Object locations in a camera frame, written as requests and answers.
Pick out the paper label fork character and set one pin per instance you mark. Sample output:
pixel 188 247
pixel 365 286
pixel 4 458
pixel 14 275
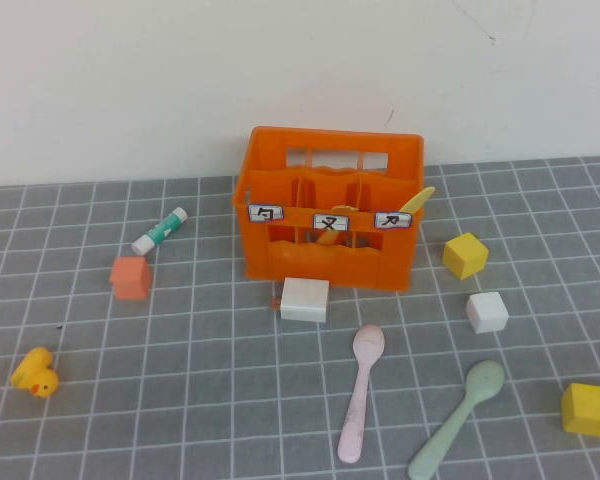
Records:
pixel 331 222

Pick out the paper label spoon character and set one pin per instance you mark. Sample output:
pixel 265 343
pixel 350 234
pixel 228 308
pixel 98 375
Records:
pixel 266 213

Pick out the yellow rubber duck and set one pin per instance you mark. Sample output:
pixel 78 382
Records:
pixel 40 382

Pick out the orange cube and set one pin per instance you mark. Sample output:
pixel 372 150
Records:
pixel 130 282

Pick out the white power adapter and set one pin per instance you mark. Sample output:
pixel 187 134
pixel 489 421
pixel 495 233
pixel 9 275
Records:
pixel 305 300

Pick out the white cube block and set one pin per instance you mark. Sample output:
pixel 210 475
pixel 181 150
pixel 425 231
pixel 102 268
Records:
pixel 487 312

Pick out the paper label knife character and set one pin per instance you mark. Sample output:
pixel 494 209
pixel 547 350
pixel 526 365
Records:
pixel 393 220

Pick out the yellow plastic knife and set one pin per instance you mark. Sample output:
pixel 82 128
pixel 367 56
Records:
pixel 420 197

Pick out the green plastic spoon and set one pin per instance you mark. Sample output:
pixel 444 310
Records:
pixel 485 380

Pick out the yellow plastic fork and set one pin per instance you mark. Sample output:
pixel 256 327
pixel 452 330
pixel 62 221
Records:
pixel 329 237

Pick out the pink plastic spoon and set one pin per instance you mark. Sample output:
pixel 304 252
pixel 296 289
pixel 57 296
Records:
pixel 367 342

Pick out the orange plastic cutlery holder crate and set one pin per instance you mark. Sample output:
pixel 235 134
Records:
pixel 330 270

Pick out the grey grid tablecloth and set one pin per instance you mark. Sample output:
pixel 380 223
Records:
pixel 180 400

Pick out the white green glue stick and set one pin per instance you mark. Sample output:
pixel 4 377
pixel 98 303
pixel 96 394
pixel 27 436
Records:
pixel 157 232

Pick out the yellow cube block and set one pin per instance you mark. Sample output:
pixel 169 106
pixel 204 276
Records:
pixel 465 257
pixel 587 410

